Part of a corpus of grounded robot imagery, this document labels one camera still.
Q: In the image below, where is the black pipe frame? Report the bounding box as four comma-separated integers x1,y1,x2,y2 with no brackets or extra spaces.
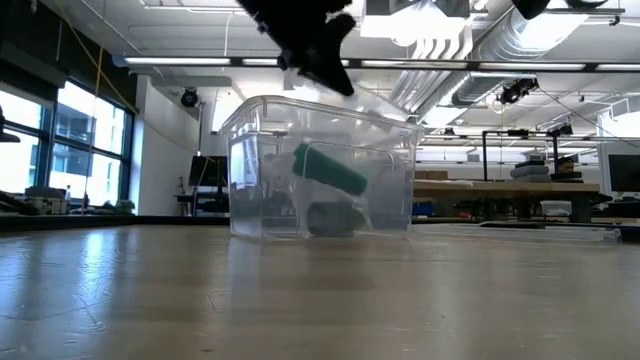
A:
481,128,584,182

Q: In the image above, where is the yellow hanging rope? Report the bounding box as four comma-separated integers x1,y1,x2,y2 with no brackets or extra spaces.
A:
53,0,139,115

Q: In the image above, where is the white tube ceiling light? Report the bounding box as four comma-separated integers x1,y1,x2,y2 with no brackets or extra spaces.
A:
112,55,232,69
478,61,587,72
242,57,350,69
594,62,640,73

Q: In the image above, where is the green bandage strip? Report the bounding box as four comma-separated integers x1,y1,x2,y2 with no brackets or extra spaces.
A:
304,199,370,238

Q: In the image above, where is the white plastic bin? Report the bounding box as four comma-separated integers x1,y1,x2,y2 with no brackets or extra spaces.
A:
539,200,573,217

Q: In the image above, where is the clear plastic container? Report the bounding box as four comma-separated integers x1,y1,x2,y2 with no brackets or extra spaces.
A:
218,94,426,242

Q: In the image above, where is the black computer monitor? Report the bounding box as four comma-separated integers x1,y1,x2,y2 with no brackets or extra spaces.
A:
607,153,640,194
188,155,230,189

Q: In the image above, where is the silver ribbed air duct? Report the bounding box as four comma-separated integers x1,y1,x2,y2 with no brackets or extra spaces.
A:
379,0,591,121

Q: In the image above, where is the wooden background table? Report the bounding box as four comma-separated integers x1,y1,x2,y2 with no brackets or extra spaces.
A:
413,179,601,224

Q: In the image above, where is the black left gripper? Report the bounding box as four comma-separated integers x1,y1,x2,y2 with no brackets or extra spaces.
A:
234,0,359,97

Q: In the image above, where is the green bandage with white core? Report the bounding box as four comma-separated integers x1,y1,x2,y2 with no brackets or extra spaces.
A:
291,142,370,198

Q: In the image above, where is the stack of grey boxes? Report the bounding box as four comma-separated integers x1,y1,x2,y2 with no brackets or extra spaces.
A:
509,159,551,184

